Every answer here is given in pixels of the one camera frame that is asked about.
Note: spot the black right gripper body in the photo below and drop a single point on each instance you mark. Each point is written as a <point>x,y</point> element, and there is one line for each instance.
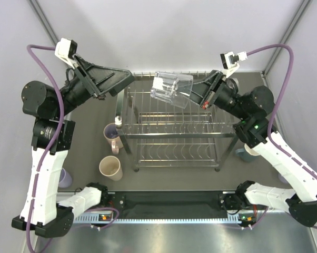
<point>220,95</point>

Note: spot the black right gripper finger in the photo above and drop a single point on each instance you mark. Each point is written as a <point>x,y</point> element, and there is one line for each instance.
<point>200,91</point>
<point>210,77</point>

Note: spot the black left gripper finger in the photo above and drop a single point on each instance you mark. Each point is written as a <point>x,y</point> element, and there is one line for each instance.
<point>113,85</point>
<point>93,73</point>

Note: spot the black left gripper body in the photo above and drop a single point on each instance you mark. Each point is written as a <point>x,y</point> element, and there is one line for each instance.
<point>77,90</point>

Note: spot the clear plastic cup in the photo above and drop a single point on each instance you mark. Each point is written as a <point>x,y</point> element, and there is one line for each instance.
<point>174,89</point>

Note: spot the beige tumbler cup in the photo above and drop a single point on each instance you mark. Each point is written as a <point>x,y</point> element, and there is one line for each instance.
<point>110,167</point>

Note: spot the lavender cup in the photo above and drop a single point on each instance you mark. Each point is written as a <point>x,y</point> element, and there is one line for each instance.
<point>282,179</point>
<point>65,180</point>

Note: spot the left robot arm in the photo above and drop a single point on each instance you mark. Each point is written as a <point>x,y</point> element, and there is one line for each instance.
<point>51,142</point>

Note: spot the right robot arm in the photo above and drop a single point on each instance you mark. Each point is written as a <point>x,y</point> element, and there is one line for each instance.
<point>258,134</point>

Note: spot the steel two-tier dish rack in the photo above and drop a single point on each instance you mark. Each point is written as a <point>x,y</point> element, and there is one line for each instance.
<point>156,134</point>

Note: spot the blue-grey mug white inside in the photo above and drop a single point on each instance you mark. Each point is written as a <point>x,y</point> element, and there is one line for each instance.
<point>246,155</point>

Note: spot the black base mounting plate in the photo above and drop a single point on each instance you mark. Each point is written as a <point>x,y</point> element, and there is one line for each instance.
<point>167,204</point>

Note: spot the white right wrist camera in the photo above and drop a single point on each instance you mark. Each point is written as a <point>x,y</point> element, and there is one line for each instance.
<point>230,62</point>

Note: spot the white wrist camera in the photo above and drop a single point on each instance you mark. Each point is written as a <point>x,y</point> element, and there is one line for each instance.
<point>65,51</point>
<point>230,62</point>

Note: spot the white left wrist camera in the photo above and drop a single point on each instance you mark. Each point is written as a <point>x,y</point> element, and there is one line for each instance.
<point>65,51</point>

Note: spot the grey slotted cable duct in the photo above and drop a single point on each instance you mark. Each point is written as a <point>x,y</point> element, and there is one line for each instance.
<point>104,218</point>

